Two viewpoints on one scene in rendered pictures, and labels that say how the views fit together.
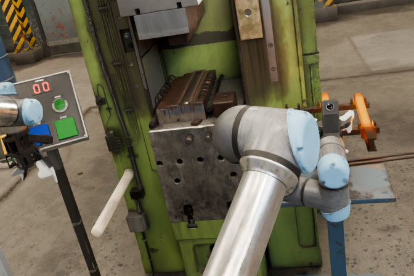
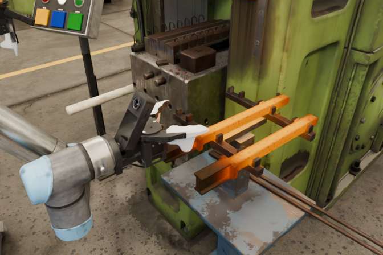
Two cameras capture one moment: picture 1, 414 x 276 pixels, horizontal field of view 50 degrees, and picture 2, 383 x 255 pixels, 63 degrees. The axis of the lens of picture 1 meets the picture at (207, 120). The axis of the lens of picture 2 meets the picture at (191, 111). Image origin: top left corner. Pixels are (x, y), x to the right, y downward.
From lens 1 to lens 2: 110 cm
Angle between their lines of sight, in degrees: 34
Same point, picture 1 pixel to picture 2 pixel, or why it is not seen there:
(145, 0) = not seen: outside the picture
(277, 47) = (268, 18)
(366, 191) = (236, 229)
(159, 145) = (135, 69)
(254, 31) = not seen: outside the picture
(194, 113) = (167, 54)
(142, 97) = (158, 23)
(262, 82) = (244, 53)
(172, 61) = (220, 3)
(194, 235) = not seen: hidden behind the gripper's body
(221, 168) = (169, 116)
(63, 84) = not seen: outside the picture
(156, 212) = not seen: hidden behind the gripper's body
